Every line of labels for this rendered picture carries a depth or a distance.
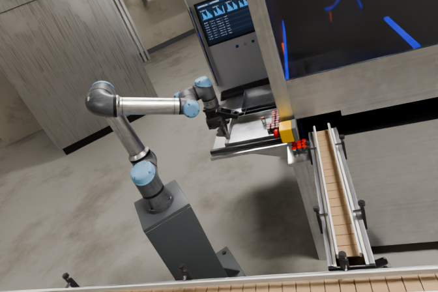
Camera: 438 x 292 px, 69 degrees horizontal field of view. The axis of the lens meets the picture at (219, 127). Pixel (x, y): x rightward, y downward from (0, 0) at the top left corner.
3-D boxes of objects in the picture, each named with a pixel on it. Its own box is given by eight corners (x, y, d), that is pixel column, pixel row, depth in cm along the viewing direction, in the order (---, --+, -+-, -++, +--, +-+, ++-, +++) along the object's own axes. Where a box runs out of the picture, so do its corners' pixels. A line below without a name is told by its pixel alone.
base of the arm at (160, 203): (150, 219, 155) (141, 204, 151) (143, 202, 168) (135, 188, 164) (177, 203, 159) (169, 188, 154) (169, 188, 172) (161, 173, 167)
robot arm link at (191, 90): (174, 99, 148) (195, 90, 148) (171, 91, 158) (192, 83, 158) (180, 113, 152) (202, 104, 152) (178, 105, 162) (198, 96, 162)
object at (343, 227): (308, 148, 152) (302, 120, 145) (343, 142, 148) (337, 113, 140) (327, 285, 95) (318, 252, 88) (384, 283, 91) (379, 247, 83)
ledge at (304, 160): (318, 144, 149) (317, 141, 148) (321, 161, 139) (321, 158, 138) (288, 149, 154) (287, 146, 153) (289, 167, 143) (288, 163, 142)
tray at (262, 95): (296, 82, 206) (295, 77, 204) (299, 102, 184) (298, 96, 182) (246, 94, 216) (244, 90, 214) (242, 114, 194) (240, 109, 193)
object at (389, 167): (395, 79, 336) (390, -7, 294) (519, 246, 165) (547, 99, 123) (299, 100, 366) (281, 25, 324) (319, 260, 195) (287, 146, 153)
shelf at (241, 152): (296, 81, 211) (296, 79, 210) (304, 144, 153) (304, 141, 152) (228, 98, 225) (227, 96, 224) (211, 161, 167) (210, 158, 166)
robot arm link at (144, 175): (140, 201, 153) (127, 180, 147) (140, 184, 165) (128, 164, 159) (163, 191, 154) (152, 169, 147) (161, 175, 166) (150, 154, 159)
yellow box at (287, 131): (298, 131, 146) (294, 118, 142) (298, 141, 140) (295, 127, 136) (281, 135, 148) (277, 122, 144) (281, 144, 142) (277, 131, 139)
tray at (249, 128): (290, 111, 179) (289, 105, 177) (291, 137, 157) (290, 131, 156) (232, 122, 189) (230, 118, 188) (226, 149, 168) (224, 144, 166)
